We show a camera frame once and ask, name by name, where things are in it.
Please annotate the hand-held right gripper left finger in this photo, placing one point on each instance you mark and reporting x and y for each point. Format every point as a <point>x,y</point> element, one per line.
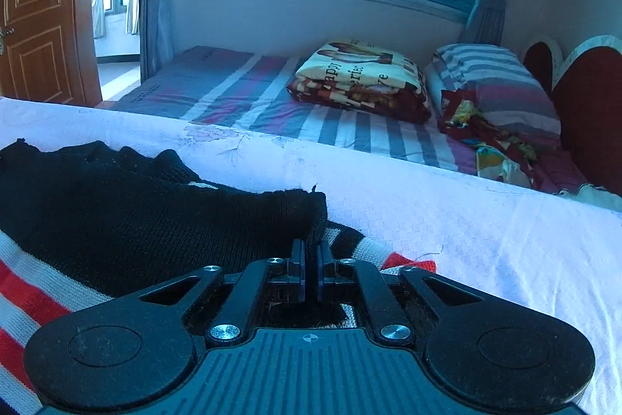
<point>301,271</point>

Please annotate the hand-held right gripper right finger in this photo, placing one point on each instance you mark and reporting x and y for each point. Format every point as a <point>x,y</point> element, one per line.
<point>321,271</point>

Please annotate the striped knit sweater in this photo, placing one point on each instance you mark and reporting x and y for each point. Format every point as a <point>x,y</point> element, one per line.
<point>121,220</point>

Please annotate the bed with striped sheet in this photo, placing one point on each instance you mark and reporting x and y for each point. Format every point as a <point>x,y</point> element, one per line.
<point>243,99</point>

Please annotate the folded printed blanket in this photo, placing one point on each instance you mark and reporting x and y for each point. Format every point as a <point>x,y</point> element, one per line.
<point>359,79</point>

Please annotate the colourful cartoon print cloth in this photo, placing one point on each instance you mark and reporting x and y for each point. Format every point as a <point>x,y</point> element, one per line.
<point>491,138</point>

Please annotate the striped pillow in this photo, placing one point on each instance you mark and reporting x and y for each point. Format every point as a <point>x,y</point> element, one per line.
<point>491,79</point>

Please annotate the red and white headboard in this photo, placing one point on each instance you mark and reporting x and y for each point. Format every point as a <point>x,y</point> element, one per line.
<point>588,113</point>

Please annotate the brown wooden door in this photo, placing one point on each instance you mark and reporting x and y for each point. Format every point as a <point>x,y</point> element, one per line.
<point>39,6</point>

